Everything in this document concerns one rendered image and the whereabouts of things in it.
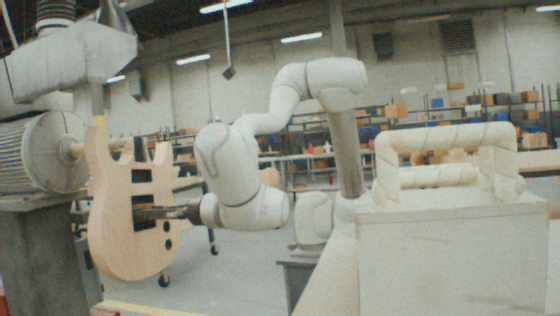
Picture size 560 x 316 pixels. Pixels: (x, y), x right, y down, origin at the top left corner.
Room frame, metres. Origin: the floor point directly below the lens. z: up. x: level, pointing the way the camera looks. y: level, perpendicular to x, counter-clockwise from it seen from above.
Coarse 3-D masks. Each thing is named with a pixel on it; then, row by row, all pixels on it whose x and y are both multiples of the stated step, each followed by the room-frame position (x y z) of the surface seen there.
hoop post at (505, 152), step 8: (504, 136) 0.39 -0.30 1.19; (512, 136) 0.39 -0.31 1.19; (504, 144) 0.40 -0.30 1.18; (512, 144) 0.39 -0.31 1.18; (496, 152) 0.41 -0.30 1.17; (504, 152) 0.40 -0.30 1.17; (512, 152) 0.39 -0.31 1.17; (496, 160) 0.41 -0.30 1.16; (504, 160) 0.40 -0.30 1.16; (512, 160) 0.39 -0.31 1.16; (496, 168) 0.41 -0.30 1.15; (504, 168) 0.40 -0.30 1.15; (512, 168) 0.39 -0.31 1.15; (496, 176) 0.41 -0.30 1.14; (504, 176) 0.40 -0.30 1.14; (512, 176) 0.39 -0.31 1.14; (496, 184) 0.41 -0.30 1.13; (504, 184) 0.40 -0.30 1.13; (512, 184) 0.39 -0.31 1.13; (496, 192) 0.41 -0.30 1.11; (504, 192) 0.40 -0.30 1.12; (512, 192) 0.39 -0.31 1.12; (496, 200) 0.41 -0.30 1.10; (504, 200) 0.40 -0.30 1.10; (512, 200) 0.39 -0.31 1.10
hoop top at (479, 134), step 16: (432, 128) 0.43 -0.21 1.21; (448, 128) 0.42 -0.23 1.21; (464, 128) 0.41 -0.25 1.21; (480, 128) 0.41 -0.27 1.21; (496, 128) 0.40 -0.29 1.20; (512, 128) 0.39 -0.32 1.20; (400, 144) 0.44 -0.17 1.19; (416, 144) 0.43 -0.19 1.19; (432, 144) 0.43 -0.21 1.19; (448, 144) 0.42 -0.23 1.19; (464, 144) 0.42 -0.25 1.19; (480, 144) 0.41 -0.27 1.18; (496, 144) 0.41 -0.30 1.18
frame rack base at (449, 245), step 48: (432, 192) 0.53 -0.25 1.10; (480, 192) 0.48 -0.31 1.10; (528, 192) 0.43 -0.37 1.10; (384, 240) 0.44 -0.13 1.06; (432, 240) 0.42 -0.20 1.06; (480, 240) 0.40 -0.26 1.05; (528, 240) 0.38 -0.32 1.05; (384, 288) 0.44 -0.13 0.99; (432, 288) 0.42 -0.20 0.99; (480, 288) 0.40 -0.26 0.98; (528, 288) 0.38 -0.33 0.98
